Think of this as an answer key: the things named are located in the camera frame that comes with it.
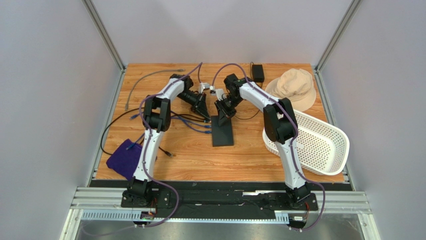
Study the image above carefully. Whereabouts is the purple cloth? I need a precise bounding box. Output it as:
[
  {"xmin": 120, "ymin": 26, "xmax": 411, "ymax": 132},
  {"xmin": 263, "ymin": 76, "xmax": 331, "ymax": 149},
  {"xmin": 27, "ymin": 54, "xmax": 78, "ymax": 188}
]
[{"xmin": 106, "ymin": 139, "xmax": 159, "ymax": 182}]

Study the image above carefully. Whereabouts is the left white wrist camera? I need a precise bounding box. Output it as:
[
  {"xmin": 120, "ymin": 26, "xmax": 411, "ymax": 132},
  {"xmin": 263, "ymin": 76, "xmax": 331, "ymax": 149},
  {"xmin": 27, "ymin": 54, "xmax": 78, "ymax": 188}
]
[{"xmin": 198, "ymin": 82, "xmax": 211, "ymax": 94}]

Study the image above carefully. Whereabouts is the black power adapter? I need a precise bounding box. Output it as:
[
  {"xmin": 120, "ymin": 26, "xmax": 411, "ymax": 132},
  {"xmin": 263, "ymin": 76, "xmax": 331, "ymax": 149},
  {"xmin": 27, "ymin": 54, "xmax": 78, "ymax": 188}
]
[{"xmin": 251, "ymin": 64, "xmax": 265, "ymax": 83}]

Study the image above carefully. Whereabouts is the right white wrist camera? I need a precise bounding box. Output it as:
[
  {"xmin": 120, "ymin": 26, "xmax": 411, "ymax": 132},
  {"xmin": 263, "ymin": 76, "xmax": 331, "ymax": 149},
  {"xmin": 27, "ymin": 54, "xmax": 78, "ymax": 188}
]
[{"xmin": 209, "ymin": 86, "xmax": 226, "ymax": 101}]

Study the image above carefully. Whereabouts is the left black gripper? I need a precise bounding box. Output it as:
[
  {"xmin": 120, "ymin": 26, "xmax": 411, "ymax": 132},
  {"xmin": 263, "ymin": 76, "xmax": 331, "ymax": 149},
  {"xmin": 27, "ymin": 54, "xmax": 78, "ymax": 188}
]
[{"xmin": 177, "ymin": 91, "xmax": 210, "ymax": 120}]

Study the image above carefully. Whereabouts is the blue ethernet cable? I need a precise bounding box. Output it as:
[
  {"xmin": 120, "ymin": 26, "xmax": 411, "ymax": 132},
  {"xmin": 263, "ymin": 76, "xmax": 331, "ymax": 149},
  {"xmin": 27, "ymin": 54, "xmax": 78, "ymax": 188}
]
[
  {"xmin": 125, "ymin": 116, "xmax": 213, "ymax": 151},
  {"xmin": 129, "ymin": 113, "xmax": 213, "ymax": 129}
]

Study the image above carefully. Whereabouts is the beige bucket hat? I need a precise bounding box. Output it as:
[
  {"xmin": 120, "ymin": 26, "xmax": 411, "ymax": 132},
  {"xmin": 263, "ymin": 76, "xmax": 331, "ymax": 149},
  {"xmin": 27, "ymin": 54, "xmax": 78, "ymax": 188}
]
[{"xmin": 265, "ymin": 68, "xmax": 317, "ymax": 112}]

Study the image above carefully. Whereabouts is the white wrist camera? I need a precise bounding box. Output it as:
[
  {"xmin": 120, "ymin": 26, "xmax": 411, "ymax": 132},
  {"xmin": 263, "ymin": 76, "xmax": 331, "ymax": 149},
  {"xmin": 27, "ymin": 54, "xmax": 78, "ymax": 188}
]
[
  {"xmin": 209, "ymin": 86, "xmax": 226, "ymax": 101},
  {"xmin": 198, "ymin": 82, "xmax": 211, "ymax": 94}
]

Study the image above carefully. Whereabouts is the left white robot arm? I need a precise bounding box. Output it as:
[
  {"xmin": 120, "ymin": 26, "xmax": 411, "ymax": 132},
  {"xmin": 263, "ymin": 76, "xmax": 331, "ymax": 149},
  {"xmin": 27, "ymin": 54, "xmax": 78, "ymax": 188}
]
[{"xmin": 121, "ymin": 74, "xmax": 211, "ymax": 208}]

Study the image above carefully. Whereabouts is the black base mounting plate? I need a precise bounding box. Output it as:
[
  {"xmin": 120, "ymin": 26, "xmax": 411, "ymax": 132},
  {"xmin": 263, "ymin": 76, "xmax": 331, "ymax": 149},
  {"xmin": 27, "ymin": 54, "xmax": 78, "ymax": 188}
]
[{"xmin": 89, "ymin": 179, "xmax": 354, "ymax": 221}]

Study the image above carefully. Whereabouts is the white perforated plastic basket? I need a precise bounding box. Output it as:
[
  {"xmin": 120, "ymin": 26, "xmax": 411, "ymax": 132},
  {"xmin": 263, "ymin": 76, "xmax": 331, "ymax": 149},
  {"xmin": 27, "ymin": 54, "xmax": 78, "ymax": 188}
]
[{"xmin": 262, "ymin": 108, "xmax": 351, "ymax": 176}]

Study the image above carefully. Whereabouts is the aluminium frame rail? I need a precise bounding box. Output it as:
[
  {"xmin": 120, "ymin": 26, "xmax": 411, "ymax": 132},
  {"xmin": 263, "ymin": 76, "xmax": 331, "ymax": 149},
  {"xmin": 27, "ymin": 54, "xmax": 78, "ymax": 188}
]
[{"xmin": 61, "ymin": 180, "xmax": 380, "ymax": 240}]

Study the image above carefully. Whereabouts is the black ethernet cable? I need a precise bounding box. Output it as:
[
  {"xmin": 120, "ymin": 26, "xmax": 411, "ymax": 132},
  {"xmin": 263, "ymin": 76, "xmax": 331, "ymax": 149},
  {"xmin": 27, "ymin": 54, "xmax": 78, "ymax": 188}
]
[{"xmin": 100, "ymin": 107, "xmax": 209, "ymax": 156}]

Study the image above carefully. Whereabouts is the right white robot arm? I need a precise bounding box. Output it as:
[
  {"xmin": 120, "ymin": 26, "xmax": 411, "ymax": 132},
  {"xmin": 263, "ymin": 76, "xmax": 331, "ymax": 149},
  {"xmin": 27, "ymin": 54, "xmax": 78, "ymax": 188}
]
[{"xmin": 214, "ymin": 74, "xmax": 311, "ymax": 208}]

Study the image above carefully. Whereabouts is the black network switch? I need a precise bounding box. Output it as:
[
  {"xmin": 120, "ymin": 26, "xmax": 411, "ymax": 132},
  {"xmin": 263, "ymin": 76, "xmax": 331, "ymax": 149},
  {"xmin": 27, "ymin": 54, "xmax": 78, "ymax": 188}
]
[{"xmin": 211, "ymin": 115, "xmax": 235, "ymax": 147}]

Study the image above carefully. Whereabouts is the grey ethernet cable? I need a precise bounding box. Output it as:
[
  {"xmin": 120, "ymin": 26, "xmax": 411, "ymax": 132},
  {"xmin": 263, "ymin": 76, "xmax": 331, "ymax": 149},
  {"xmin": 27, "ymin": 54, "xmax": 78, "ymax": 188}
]
[{"xmin": 124, "ymin": 68, "xmax": 186, "ymax": 112}]

